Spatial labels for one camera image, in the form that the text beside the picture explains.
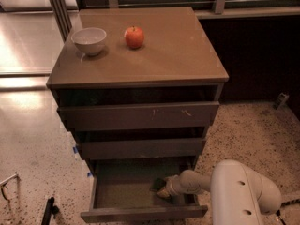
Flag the black object on floor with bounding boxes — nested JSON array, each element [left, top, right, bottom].
[[41, 197, 59, 225]]

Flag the open bottom grey drawer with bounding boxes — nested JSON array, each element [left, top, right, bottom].
[[81, 157, 208, 223]]

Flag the small grey wall box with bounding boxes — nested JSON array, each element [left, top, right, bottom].
[[273, 93, 289, 109]]

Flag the metal frame at left edge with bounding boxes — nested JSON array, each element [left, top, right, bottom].
[[0, 172, 20, 203]]

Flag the green yellow sponge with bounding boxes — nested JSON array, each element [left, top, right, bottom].
[[150, 178, 166, 192]]

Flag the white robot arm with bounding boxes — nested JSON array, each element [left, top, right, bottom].
[[156, 159, 282, 225]]

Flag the red apple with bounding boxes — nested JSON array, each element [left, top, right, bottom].
[[125, 26, 144, 49]]

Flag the middle grey drawer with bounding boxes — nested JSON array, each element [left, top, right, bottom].
[[79, 138, 206, 160]]

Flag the grey drawer cabinet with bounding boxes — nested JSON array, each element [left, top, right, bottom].
[[46, 7, 230, 173]]

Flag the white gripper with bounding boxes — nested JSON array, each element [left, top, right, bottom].
[[157, 175, 182, 199]]

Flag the blue tape piece upper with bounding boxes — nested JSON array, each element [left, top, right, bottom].
[[72, 146, 78, 154]]

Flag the top grey drawer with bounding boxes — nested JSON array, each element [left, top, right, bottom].
[[58, 101, 219, 131]]

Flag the white ceramic bowl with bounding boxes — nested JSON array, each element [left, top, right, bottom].
[[71, 27, 107, 56]]

